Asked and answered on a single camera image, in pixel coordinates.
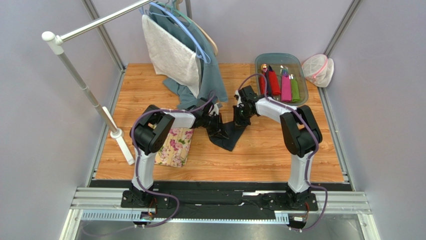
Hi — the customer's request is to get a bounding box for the white mesh laundry bag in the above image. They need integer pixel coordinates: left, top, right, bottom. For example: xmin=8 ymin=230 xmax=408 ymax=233
xmin=301 ymin=54 xmax=335 ymax=88

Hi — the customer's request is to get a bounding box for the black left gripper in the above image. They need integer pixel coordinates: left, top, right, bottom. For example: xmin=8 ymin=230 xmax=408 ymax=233
xmin=201 ymin=113 xmax=229 ymax=140

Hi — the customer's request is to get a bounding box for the green napkin roll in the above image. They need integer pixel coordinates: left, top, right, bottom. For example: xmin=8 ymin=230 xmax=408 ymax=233
xmin=290 ymin=78 xmax=301 ymax=103

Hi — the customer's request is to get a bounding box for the black paper napkin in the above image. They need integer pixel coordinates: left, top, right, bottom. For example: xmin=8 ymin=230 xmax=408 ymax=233
xmin=209 ymin=121 xmax=246 ymax=152

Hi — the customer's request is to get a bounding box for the grey plastic bin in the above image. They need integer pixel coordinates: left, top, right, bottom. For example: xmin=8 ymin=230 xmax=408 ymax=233
xmin=254 ymin=53 xmax=309 ymax=106

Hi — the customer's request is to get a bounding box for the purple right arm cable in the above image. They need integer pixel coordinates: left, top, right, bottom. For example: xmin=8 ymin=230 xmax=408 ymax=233
xmin=237 ymin=73 xmax=329 ymax=233

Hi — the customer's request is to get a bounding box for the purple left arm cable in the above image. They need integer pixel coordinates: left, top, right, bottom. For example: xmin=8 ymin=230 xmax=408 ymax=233
xmin=129 ymin=91 xmax=217 ymax=229

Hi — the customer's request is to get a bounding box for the white towel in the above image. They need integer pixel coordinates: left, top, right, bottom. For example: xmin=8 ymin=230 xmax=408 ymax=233
xmin=141 ymin=14 xmax=201 ymax=97

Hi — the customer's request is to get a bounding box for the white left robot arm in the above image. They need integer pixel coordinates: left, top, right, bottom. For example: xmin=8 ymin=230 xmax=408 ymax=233
xmin=130 ymin=103 xmax=229 ymax=199

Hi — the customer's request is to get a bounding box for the red napkin roll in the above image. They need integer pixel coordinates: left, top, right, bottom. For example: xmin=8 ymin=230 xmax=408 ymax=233
xmin=258 ymin=69 xmax=281 ymax=97

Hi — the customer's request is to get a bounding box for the white clothes rack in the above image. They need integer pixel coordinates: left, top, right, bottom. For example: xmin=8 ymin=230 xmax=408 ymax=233
xmin=41 ymin=0 xmax=157 ymax=166

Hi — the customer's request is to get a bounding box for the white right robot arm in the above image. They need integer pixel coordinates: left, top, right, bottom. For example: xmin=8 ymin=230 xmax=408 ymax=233
xmin=233 ymin=86 xmax=322 ymax=202

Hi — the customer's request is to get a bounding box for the floral tray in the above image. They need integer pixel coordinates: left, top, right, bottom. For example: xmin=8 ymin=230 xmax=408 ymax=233
xmin=154 ymin=128 xmax=194 ymax=168

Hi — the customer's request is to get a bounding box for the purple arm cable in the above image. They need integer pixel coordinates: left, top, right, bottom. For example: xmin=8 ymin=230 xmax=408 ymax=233
xmin=237 ymin=73 xmax=329 ymax=233
xmin=129 ymin=91 xmax=217 ymax=229

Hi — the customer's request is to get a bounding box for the wooden clothes hanger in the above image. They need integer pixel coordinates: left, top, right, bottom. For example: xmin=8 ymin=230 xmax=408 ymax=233
xmin=191 ymin=19 xmax=219 ymax=57

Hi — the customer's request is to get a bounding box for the blue clothes hanger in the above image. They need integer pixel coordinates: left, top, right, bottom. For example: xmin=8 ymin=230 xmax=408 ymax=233
xmin=147 ymin=2 xmax=211 ymax=64

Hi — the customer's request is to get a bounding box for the pink napkin roll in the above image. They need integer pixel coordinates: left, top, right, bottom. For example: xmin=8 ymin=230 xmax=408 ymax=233
xmin=280 ymin=70 xmax=292 ymax=102

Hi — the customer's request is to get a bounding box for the teal hanging garment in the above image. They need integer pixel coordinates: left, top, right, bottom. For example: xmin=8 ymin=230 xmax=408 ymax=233
xmin=143 ymin=5 xmax=228 ymax=110

